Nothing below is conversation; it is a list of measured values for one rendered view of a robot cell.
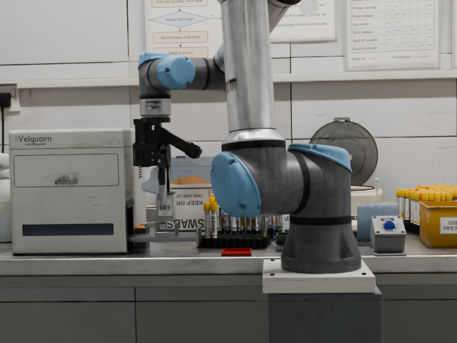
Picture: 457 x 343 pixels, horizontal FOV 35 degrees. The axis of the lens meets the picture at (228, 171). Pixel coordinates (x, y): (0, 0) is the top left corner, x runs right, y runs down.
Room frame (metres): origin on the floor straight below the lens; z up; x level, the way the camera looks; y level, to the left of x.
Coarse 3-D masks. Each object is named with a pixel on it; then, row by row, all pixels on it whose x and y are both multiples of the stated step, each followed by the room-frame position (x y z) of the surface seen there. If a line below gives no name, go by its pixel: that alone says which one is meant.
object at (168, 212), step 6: (156, 198) 1.69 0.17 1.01; (168, 198) 1.69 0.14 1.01; (174, 198) 1.71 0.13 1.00; (156, 204) 1.69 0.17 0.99; (168, 204) 1.69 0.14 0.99; (174, 204) 1.71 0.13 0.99; (162, 210) 1.69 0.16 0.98; (168, 210) 1.69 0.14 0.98; (174, 210) 1.71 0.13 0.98; (162, 216) 1.69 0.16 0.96; (168, 216) 1.69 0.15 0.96; (174, 216) 1.71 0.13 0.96
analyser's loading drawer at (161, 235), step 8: (176, 224) 1.70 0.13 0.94; (160, 232) 1.69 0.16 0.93; (168, 232) 1.69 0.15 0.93; (176, 232) 1.70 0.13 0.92; (200, 232) 1.72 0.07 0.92; (128, 240) 1.69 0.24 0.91; (136, 240) 1.69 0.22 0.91; (144, 240) 1.69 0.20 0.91; (152, 240) 1.69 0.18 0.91; (160, 240) 1.69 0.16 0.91; (168, 240) 1.69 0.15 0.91; (176, 240) 1.69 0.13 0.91; (184, 240) 1.68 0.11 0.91; (192, 240) 1.68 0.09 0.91; (200, 240) 1.71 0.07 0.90
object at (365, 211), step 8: (360, 208) 1.76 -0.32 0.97; (368, 208) 1.75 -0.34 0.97; (376, 208) 1.75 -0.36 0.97; (384, 208) 1.75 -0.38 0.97; (392, 208) 1.74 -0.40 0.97; (360, 216) 1.76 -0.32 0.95; (368, 216) 1.75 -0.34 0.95; (360, 224) 1.76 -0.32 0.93; (368, 224) 1.75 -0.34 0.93; (360, 232) 1.76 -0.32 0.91; (368, 232) 1.75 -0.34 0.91; (360, 240) 1.76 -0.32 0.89; (368, 240) 1.75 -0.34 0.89
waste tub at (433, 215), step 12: (420, 204) 1.79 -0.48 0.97; (432, 204) 1.81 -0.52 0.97; (444, 204) 1.81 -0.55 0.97; (456, 204) 1.80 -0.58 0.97; (420, 216) 1.80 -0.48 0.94; (432, 216) 1.69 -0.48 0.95; (444, 216) 1.68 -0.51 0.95; (456, 216) 1.68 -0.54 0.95; (420, 228) 1.80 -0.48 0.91; (432, 228) 1.69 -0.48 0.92; (444, 228) 1.68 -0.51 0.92; (456, 228) 1.68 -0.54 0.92; (420, 240) 1.80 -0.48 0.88; (432, 240) 1.69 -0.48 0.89; (444, 240) 1.68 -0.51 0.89; (456, 240) 1.68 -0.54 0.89
